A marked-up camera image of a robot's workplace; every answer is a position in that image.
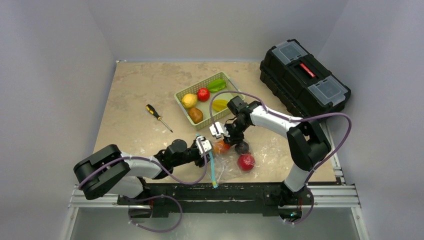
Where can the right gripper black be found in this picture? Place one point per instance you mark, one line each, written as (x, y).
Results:
(230, 137)

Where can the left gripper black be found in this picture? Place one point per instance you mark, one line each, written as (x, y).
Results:
(200, 161)

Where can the orange fake carrot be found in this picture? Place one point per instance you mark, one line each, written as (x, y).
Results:
(220, 147)

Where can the yellow fake pepper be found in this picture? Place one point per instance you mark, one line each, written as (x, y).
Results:
(219, 105)

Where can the clear zip top bag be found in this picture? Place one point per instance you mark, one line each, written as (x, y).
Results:
(224, 167)

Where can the brown fake kiwi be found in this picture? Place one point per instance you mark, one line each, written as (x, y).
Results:
(196, 115)

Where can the red fake tomato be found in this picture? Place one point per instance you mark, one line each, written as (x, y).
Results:
(203, 94)

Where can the green fake lime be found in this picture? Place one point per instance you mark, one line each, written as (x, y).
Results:
(216, 85)

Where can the yellow fake lemon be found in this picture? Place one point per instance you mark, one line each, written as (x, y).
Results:
(189, 100)

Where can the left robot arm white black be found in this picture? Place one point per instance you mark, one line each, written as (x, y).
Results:
(111, 171)

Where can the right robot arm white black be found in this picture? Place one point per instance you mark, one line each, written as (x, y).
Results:
(307, 142)

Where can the dark purple fake fruit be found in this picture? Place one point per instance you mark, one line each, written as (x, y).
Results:
(242, 148)

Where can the red fake apple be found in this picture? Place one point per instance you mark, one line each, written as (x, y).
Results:
(246, 162)

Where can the yellow black screwdriver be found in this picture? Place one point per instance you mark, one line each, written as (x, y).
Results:
(153, 112)

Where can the black toolbox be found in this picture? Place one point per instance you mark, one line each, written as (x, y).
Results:
(301, 82)

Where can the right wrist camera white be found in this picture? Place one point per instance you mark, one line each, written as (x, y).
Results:
(218, 130)

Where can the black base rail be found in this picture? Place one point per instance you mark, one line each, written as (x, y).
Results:
(270, 199)

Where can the aluminium frame rail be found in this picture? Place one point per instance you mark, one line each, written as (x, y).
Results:
(336, 214)

